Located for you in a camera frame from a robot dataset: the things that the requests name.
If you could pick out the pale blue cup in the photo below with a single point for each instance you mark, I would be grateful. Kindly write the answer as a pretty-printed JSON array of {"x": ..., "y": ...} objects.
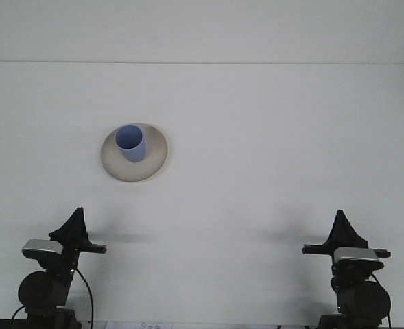
[{"x": 134, "y": 152}]

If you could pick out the pale round plate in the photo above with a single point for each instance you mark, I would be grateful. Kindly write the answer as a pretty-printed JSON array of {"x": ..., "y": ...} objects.
[{"x": 153, "y": 161}]

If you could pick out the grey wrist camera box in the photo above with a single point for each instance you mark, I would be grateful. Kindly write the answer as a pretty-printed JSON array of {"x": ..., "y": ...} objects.
[
  {"x": 41, "y": 246},
  {"x": 357, "y": 254}
]

